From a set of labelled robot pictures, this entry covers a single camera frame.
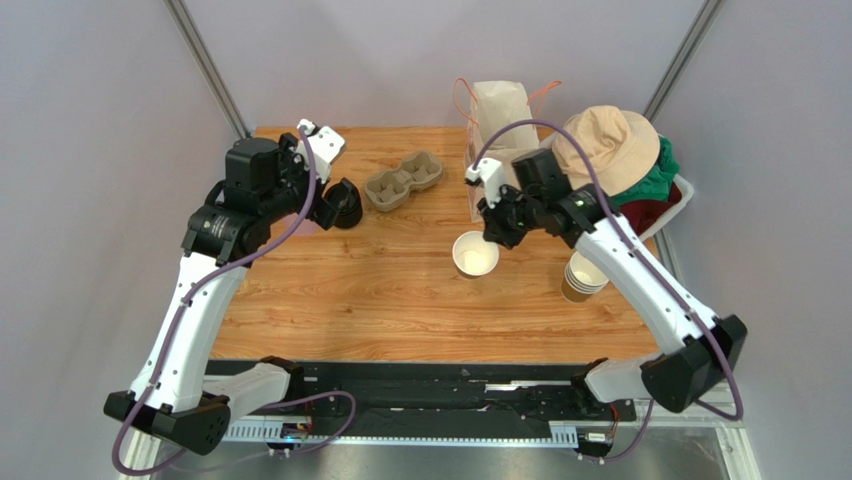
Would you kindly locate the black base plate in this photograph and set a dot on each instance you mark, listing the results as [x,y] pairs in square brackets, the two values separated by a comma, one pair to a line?
[468,403]

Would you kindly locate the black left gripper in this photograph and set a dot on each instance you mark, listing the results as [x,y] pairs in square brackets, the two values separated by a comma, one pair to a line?
[321,211]

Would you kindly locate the pink cup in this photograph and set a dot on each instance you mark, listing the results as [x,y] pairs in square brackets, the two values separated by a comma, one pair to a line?
[305,228]

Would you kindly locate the white plastic basket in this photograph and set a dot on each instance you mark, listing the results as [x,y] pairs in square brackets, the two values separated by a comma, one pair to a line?
[639,174]

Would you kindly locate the green cloth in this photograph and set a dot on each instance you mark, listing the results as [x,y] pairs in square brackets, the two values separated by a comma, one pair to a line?
[657,183]

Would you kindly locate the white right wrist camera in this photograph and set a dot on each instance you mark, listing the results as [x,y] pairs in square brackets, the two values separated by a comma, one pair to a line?
[489,174]

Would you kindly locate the stack of paper cups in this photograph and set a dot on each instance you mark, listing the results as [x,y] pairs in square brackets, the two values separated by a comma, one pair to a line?
[581,279]

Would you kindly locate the beige bucket hat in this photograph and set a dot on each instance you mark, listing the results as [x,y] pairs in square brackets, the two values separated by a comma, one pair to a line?
[622,146]

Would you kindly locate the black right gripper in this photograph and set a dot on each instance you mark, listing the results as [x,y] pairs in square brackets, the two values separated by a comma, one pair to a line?
[501,222]

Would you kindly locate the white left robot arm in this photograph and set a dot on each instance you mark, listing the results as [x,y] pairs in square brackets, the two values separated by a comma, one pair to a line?
[265,181]

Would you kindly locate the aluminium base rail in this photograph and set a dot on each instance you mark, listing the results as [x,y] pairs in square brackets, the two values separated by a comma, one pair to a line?
[590,444]

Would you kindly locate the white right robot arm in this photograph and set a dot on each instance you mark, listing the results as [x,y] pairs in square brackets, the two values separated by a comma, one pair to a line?
[697,349]

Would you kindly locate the dark red cloth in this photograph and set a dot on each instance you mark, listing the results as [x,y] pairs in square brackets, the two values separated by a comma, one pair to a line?
[643,214]

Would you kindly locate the single paper coffee cup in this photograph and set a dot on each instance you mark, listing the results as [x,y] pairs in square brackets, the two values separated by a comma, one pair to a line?
[473,256]

